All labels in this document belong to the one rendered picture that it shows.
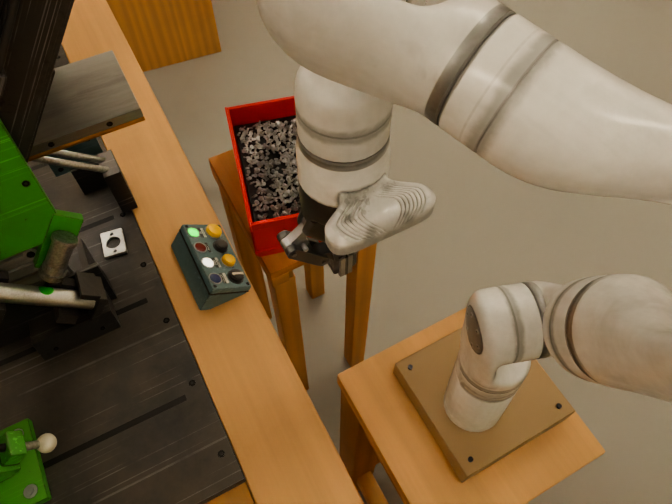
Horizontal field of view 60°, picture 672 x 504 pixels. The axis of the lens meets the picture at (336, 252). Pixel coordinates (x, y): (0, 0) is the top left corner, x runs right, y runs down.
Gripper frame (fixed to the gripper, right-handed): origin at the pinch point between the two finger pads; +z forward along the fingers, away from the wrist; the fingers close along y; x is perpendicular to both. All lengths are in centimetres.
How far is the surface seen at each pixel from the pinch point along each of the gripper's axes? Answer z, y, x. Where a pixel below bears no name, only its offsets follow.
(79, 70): 17, 17, -62
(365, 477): 106, -5, 5
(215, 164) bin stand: 50, -1, -61
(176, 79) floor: 130, -16, -184
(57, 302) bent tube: 30, 34, -30
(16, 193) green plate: 14, 31, -38
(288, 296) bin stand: 63, -3, -30
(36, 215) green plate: 18, 31, -36
